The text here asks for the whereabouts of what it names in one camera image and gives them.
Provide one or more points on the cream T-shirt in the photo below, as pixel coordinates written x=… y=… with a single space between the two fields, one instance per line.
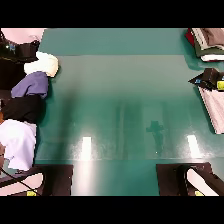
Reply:
x=41 y=64

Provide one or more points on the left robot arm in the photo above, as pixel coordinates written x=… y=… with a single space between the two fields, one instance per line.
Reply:
x=56 y=180

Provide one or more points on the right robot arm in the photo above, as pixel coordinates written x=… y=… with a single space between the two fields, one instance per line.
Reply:
x=168 y=180

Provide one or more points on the purple-blue garment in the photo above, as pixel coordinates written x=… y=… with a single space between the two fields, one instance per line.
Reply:
x=31 y=85

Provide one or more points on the lavender garment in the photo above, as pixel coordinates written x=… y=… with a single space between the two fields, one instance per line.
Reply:
x=18 y=143

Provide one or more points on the red garment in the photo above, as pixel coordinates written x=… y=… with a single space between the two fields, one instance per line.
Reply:
x=190 y=37

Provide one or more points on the dark green garment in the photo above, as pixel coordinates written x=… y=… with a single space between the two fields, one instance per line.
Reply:
x=208 y=50

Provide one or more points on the white garment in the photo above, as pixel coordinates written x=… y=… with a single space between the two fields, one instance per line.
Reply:
x=213 y=58

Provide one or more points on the grey-brown garment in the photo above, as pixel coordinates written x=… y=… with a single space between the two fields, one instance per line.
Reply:
x=215 y=36

